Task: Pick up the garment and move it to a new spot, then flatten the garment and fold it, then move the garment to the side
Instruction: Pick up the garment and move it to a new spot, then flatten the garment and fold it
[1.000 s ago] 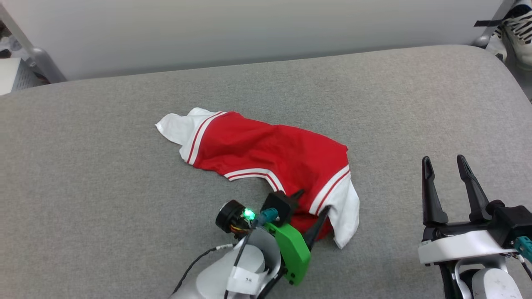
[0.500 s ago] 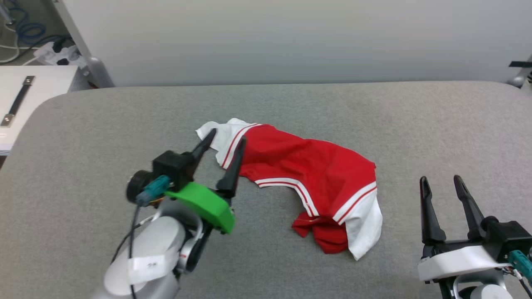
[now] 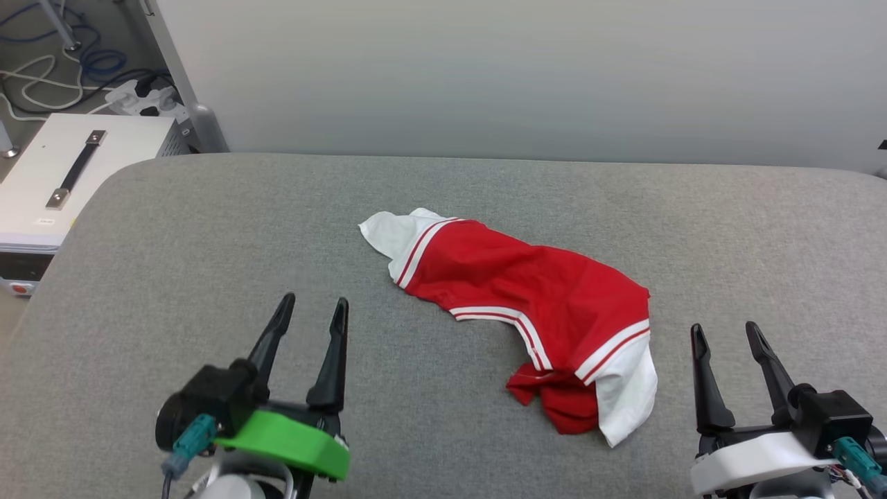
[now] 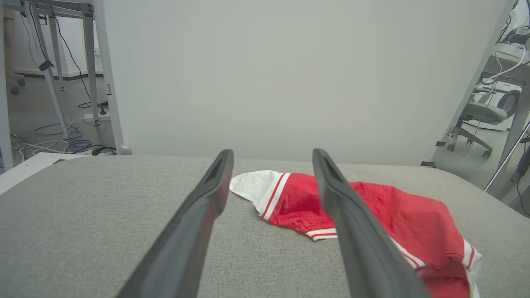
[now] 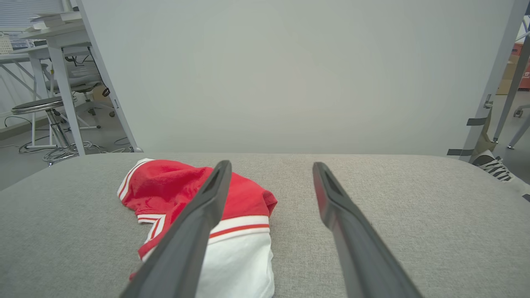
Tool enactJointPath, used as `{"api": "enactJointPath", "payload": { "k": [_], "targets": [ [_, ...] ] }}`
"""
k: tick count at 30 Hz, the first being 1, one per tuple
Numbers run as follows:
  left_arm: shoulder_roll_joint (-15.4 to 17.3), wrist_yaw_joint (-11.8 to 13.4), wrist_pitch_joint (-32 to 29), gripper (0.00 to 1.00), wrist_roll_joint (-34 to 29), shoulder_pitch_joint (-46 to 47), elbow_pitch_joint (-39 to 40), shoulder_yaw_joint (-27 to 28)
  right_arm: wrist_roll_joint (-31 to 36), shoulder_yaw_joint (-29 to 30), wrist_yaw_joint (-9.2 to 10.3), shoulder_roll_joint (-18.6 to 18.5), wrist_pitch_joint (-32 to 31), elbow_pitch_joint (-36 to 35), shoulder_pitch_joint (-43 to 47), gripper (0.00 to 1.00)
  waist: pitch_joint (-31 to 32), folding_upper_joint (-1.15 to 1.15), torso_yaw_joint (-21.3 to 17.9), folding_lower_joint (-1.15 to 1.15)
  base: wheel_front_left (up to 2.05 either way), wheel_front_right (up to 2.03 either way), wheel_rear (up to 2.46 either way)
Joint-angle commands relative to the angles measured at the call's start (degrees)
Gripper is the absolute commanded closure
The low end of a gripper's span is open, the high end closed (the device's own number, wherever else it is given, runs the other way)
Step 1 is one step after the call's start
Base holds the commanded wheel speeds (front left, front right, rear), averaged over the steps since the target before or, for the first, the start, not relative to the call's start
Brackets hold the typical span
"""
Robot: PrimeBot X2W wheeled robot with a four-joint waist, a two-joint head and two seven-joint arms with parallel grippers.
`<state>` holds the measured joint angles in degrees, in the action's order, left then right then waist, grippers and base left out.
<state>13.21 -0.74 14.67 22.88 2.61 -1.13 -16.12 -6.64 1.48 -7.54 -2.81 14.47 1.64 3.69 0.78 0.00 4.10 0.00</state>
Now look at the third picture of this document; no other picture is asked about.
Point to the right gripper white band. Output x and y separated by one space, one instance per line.
755 457

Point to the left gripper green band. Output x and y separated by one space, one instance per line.
291 436

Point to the white power strip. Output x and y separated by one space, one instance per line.
142 99

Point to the grey metal post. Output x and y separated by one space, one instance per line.
187 83

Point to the grey fabric sofa cushion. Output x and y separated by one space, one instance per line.
208 263

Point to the red and white garment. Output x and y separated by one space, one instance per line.
540 291

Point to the white equipment box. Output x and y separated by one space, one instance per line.
41 173

